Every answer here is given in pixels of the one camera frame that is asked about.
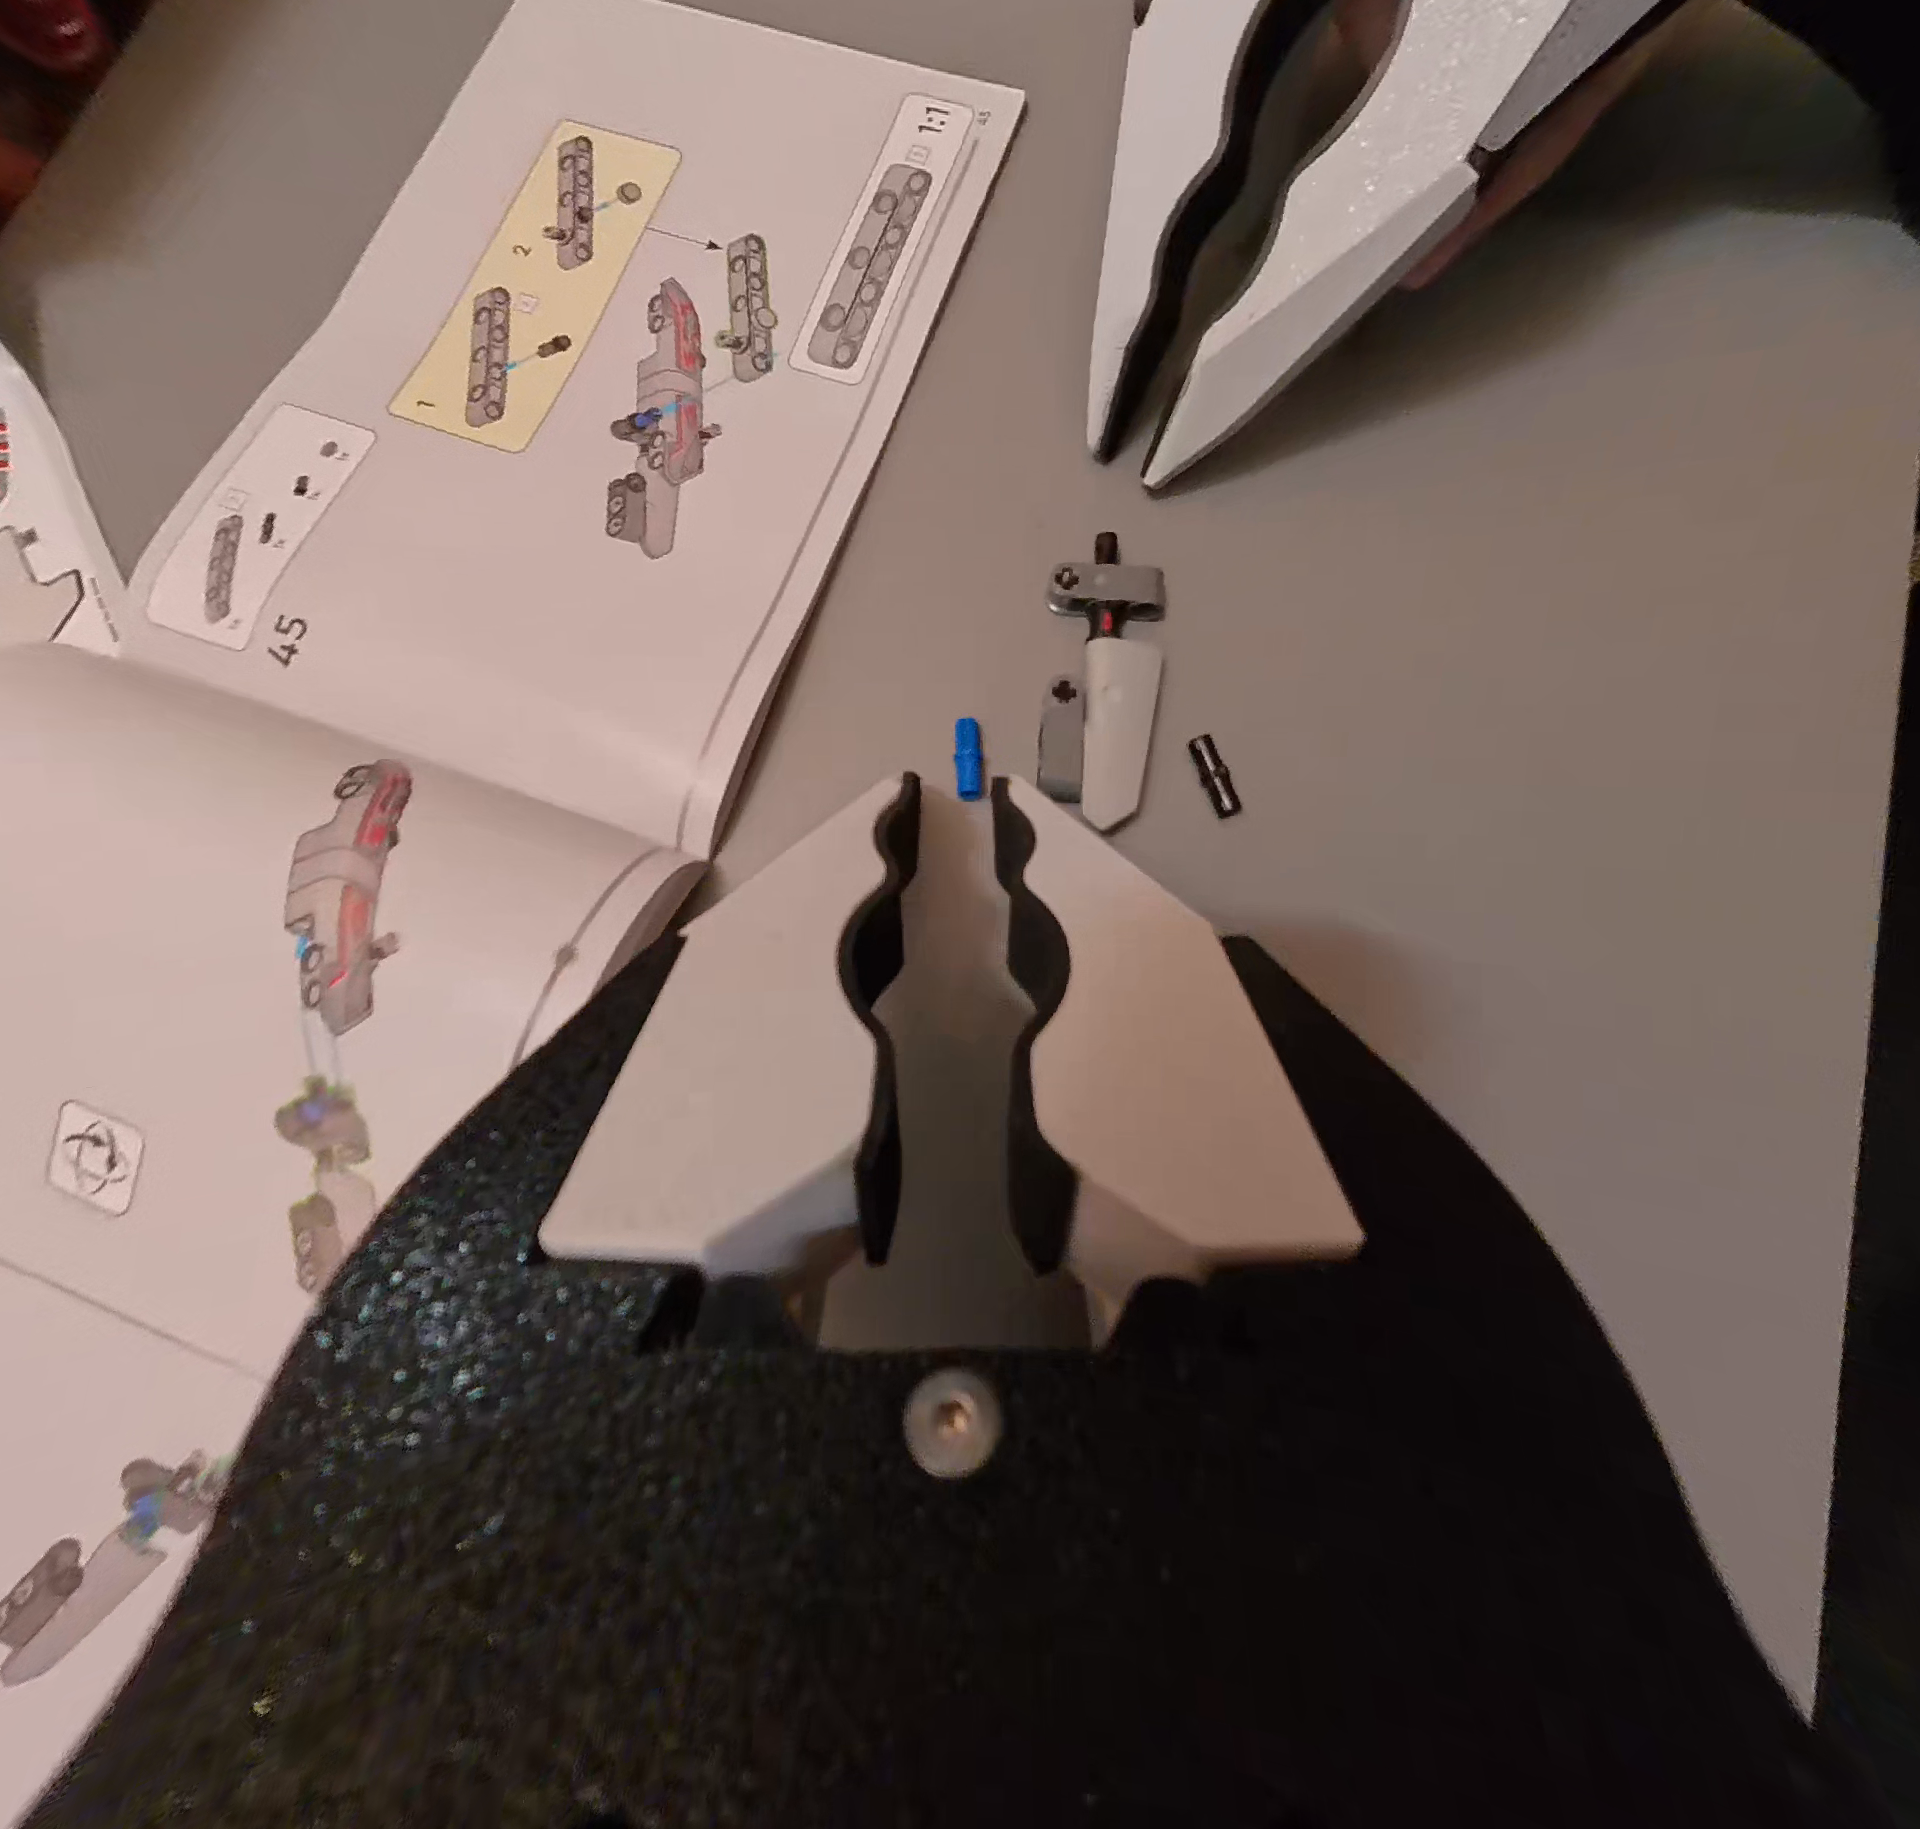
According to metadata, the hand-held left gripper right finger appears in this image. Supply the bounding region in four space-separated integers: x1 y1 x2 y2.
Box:
986 776 1368 1355

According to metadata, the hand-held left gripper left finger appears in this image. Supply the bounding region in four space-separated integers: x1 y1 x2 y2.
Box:
537 771 924 1355

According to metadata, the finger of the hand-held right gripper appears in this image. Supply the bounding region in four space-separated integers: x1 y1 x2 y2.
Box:
1139 0 1791 493
1087 0 1345 463

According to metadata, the grey blade toy assembly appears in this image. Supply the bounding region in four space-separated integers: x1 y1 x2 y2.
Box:
1046 530 1173 836

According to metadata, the grey desk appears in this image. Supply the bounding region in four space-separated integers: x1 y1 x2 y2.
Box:
0 0 1920 1726

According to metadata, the person's right hand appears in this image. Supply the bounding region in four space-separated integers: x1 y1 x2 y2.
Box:
1410 70 1654 290

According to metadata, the dark grey small toy beam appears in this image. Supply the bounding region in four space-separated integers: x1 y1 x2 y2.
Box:
1035 676 1091 806

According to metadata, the open instruction booklet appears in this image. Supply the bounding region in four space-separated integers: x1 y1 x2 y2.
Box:
0 0 1028 1696

